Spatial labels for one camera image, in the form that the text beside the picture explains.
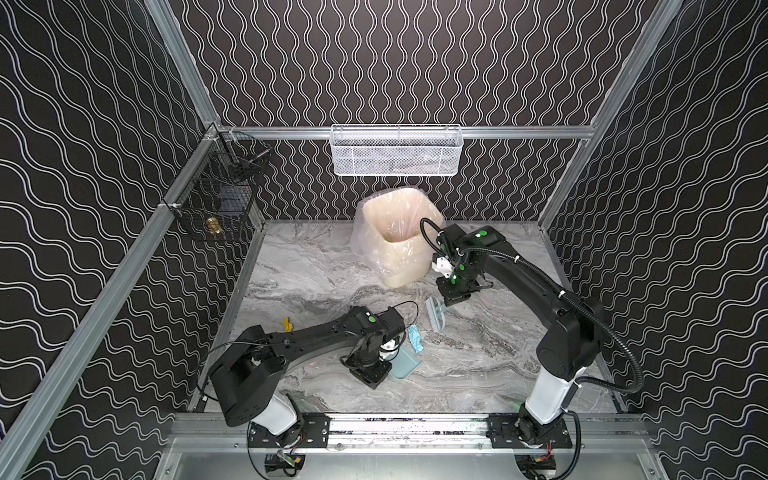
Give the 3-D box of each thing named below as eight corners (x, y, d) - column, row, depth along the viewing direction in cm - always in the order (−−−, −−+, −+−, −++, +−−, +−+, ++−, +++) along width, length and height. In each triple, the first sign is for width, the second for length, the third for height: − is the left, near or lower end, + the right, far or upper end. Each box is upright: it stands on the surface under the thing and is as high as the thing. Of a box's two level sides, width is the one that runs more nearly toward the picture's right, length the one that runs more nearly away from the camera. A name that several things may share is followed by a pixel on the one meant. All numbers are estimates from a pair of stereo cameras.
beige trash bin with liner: (358, 302, 100) (348, 245, 79) (362, 245, 117) (355, 186, 95) (436, 301, 99) (447, 244, 78) (429, 244, 116) (436, 184, 95)
